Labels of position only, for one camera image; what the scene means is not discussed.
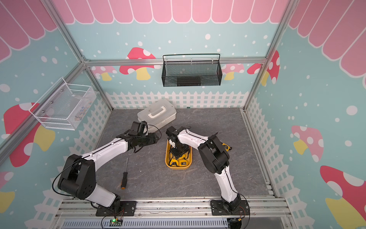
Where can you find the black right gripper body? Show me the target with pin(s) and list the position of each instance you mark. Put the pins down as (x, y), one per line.
(178, 150)

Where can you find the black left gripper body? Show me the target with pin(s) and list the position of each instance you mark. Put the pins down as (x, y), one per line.
(147, 140)

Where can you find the yellow tape measure metal clip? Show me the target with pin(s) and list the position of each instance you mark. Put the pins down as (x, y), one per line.
(184, 163)

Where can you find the yellow tape measure top clip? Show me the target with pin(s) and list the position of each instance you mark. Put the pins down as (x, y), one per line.
(227, 147)

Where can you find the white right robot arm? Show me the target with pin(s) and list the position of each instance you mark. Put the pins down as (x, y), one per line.
(215, 158)

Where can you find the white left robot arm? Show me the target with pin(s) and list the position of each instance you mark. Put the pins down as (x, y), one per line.
(78, 177)

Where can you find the yellow plastic storage box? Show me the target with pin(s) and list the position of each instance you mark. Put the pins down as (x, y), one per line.
(173, 163)

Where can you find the white plastic lidded case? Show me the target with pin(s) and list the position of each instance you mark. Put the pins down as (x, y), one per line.
(158, 115)

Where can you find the orange black screwdriver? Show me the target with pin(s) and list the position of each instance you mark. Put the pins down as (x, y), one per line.
(125, 176)

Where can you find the green circuit board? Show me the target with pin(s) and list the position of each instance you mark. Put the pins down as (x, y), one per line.
(115, 223)

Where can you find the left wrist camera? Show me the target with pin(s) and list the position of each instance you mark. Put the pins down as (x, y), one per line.
(139, 128)

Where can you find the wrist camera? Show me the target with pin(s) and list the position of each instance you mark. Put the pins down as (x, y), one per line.
(139, 128)
(172, 136)

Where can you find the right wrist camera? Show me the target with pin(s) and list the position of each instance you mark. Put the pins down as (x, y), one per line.
(172, 136)

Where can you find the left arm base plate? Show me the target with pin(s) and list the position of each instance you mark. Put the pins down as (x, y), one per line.
(119, 208)

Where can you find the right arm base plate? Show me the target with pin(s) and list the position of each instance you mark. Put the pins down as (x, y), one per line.
(220, 207)

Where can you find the black wire mesh basket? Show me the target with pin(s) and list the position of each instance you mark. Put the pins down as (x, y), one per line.
(182, 70)

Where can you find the white wire mesh basket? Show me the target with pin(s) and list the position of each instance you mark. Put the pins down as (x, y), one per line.
(64, 105)

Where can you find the grey slotted cable duct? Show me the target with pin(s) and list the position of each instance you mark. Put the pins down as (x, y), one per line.
(152, 223)

